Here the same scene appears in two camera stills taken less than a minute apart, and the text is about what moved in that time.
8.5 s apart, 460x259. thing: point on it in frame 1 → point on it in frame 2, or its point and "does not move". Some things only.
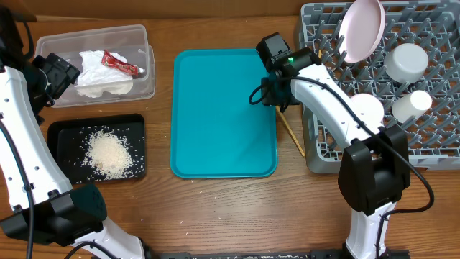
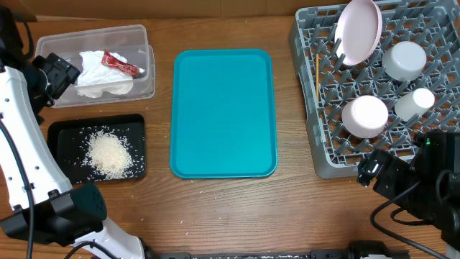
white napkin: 95,78 does not move
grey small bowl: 406,62 does not move
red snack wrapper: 108,60 does not move
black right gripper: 269,101 → 397,175
